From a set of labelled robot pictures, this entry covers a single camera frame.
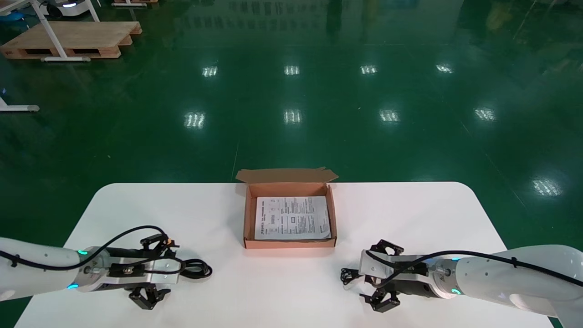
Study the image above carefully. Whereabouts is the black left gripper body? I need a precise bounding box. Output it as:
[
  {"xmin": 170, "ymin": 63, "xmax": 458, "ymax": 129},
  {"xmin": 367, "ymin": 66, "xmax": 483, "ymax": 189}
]
[{"xmin": 74, "ymin": 246, "xmax": 155, "ymax": 293}]

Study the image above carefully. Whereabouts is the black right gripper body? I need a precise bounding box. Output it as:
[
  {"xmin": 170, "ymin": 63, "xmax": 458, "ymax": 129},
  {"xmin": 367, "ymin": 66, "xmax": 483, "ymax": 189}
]
[{"xmin": 391, "ymin": 256, "xmax": 462, "ymax": 299}]

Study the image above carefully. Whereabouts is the thin black wire accessory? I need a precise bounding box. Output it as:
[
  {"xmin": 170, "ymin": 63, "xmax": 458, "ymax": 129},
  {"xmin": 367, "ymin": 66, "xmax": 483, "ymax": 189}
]
[{"xmin": 340, "ymin": 267, "xmax": 366, "ymax": 286}]

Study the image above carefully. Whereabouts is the brown cardboard storage box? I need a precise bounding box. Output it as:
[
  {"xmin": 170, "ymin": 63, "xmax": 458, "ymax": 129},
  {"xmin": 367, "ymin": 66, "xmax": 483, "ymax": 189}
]
[{"xmin": 235, "ymin": 167, "xmax": 339, "ymax": 249}]

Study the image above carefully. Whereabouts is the white metal frame foot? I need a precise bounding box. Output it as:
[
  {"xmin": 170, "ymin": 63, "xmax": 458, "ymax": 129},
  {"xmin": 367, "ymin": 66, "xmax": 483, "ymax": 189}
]
[{"xmin": 0, "ymin": 97, "xmax": 40, "ymax": 113}]

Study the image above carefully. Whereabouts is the printed white instruction sheet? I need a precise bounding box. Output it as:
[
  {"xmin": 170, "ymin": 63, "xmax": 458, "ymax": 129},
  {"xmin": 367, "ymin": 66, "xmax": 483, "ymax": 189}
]
[{"xmin": 254, "ymin": 196, "xmax": 331, "ymax": 241}]

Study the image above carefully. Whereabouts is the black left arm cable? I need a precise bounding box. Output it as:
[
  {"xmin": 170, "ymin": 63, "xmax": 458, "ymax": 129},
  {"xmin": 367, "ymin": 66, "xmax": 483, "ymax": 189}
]
[{"xmin": 0, "ymin": 225, "xmax": 185, "ymax": 274}]

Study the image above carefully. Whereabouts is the large wooden pallet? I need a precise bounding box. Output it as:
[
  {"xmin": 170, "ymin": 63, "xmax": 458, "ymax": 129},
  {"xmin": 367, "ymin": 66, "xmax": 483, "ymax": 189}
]
[{"xmin": 0, "ymin": 21, "xmax": 143, "ymax": 60}]

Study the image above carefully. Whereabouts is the white metal table frame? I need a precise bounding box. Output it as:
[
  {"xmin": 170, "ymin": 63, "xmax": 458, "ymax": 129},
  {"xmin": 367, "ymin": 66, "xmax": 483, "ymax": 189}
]
[{"xmin": 0, "ymin": 0, "xmax": 100, "ymax": 62}]

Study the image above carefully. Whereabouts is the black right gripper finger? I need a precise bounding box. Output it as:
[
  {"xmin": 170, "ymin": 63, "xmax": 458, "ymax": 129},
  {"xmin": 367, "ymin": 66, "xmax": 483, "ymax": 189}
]
[
  {"xmin": 368, "ymin": 239, "xmax": 405, "ymax": 256},
  {"xmin": 359, "ymin": 291, "xmax": 402, "ymax": 313}
]

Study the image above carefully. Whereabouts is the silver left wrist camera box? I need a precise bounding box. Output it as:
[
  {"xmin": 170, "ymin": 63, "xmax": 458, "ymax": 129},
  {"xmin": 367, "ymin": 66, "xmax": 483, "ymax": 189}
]
[{"xmin": 108, "ymin": 258, "xmax": 177, "ymax": 287}]

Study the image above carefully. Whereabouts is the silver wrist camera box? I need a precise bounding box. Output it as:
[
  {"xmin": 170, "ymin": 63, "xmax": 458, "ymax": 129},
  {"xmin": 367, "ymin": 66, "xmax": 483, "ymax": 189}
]
[
  {"xmin": 358, "ymin": 249, "xmax": 430, "ymax": 286},
  {"xmin": 108, "ymin": 258, "xmax": 177, "ymax": 287}
]

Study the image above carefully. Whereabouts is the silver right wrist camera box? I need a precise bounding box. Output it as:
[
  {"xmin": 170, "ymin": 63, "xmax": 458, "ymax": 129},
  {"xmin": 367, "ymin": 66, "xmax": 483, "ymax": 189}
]
[{"xmin": 358, "ymin": 249, "xmax": 430, "ymax": 286}]

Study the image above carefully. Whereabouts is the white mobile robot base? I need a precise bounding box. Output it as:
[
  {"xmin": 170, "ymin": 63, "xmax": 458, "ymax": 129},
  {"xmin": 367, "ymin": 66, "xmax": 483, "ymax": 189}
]
[{"xmin": 38, "ymin": 0, "xmax": 95, "ymax": 18}]

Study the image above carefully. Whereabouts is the thick black cable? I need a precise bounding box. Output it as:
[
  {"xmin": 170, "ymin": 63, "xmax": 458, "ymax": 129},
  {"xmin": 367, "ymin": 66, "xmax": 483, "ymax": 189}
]
[{"xmin": 174, "ymin": 258, "xmax": 213, "ymax": 280}]

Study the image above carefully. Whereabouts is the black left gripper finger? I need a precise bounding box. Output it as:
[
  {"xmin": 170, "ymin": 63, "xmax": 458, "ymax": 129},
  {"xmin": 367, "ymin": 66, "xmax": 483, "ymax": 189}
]
[
  {"xmin": 128, "ymin": 286, "xmax": 172, "ymax": 311},
  {"xmin": 139, "ymin": 233, "xmax": 179, "ymax": 257}
]

